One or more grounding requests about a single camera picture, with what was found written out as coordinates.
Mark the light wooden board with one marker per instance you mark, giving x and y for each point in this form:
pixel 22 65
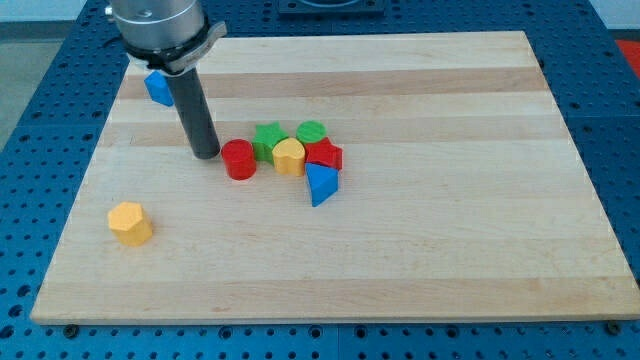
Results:
pixel 462 198

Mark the green cylinder block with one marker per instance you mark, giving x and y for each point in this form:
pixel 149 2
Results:
pixel 311 132

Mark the green star block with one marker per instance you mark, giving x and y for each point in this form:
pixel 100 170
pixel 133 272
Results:
pixel 267 136

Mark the blue cube block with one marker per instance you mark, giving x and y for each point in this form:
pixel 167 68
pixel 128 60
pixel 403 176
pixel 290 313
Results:
pixel 158 89

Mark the yellow hexagon block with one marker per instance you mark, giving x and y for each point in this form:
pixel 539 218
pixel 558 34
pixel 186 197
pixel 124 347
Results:
pixel 130 223

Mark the yellow heart block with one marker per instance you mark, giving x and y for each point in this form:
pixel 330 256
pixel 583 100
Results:
pixel 289 157

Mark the red star block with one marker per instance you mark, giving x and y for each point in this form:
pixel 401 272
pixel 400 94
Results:
pixel 324 153

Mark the red cylinder block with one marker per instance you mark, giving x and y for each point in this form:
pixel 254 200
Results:
pixel 239 160

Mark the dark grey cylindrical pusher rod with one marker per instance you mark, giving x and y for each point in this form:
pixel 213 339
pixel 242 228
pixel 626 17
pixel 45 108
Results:
pixel 192 107

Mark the red object at edge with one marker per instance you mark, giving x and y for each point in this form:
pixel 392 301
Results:
pixel 631 52

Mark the blue triangle block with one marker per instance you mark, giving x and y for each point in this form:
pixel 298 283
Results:
pixel 322 181

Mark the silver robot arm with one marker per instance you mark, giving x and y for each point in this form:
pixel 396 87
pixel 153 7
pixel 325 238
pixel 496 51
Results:
pixel 169 36

